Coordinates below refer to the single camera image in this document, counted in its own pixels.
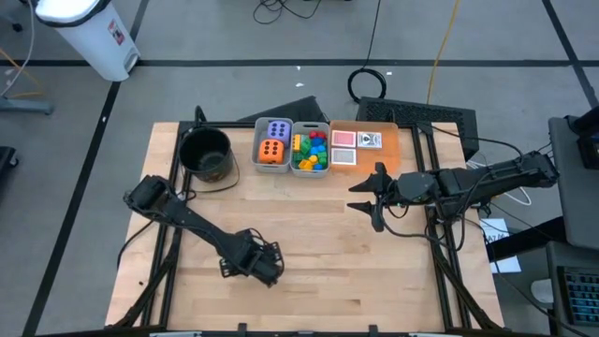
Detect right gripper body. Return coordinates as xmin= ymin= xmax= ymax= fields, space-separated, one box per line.
xmin=383 ymin=170 xmax=442 ymax=208

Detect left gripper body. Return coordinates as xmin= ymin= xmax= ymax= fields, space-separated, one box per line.
xmin=218 ymin=227 xmax=285 ymax=288

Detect red card deck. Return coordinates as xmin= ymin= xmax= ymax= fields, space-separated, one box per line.
xmin=330 ymin=129 xmax=358 ymax=149

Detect orange foam dice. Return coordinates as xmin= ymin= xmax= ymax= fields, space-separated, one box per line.
xmin=257 ymin=139 xmax=285 ymax=166

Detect purple foam dice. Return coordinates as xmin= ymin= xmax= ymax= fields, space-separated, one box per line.
xmin=266 ymin=120 xmax=292 ymax=144

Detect translucent orange tray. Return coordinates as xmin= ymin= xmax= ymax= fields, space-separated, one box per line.
xmin=329 ymin=120 xmax=402 ymax=177

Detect grey plastic bin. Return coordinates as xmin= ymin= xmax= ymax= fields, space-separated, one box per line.
xmin=289 ymin=121 xmax=331 ymax=180
xmin=251 ymin=116 xmax=295 ymax=174

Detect black perforated metal panel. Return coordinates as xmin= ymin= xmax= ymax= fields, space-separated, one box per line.
xmin=355 ymin=96 xmax=480 ymax=160

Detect white paper sheet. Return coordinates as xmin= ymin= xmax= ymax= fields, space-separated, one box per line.
xmin=478 ymin=217 xmax=522 ymax=275

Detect black flat panel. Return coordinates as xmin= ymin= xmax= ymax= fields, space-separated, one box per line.
xmin=238 ymin=95 xmax=329 ymax=124

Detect black pumpkin-face bucket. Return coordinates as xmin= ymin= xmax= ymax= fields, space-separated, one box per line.
xmin=179 ymin=125 xmax=241 ymax=194

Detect black desk foot bar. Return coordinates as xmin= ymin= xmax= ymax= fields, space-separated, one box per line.
xmin=486 ymin=215 xmax=567 ymax=263

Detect grey desk with keyboard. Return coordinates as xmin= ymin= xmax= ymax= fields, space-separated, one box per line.
xmin=546 ymin=241 xmax=599 ymax=337

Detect white computer mouse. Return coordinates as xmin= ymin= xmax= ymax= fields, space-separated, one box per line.
xmin=530 ymin=278 xmax=556 ymax=304

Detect black desk device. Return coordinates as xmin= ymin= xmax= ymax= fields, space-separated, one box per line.
xmin=564 ymin=106 xmax=599 ymax=170

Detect backlit keyboard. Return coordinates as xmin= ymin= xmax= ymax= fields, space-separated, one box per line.
xmin=556 ymin=265 xmax=599 ymax=328

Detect black chair base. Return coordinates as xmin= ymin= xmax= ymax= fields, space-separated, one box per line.
xmin=0 ymin=145 xmax=20 ymax=183

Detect white trash bin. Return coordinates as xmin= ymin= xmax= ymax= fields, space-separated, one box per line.
xmin=35 ymin=0 xmax=141 ymax=83

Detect grey stand base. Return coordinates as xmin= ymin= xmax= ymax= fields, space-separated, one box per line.
xmin=0 ymin=95 xmax=55 ymax=116

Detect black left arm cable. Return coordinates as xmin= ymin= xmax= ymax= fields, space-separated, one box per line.
xmin=246 ymin=227 xmax=285 ymax=263

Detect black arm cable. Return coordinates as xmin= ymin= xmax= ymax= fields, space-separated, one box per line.
xmin=377 ymin=191 xmax=469 ymax=254
xmin=246 ymin=227 xmax=285 ymax=263

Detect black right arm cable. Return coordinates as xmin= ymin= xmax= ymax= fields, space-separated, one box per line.
xmin=377 ymin=191 xmax=469 ymax=254

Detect black coiled cable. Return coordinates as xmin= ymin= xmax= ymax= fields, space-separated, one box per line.
xmin=346 ymin=0 xmax=388 ymax=105

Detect black aluminium table frame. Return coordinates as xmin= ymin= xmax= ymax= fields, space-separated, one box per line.
xmin=111 ymin=120 xmax=498 ymax=336

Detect yellow cable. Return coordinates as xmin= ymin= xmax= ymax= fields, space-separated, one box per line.
xmin=425 ymin=0 xmax=462 ymax=105

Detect black floor cable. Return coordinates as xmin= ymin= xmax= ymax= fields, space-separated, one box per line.
xmin=252 ymin=0 xmax=324 ymax=25

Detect white floor cable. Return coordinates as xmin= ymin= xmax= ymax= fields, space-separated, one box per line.
xmin=0 ymin=0 xmax=37 ymax=97

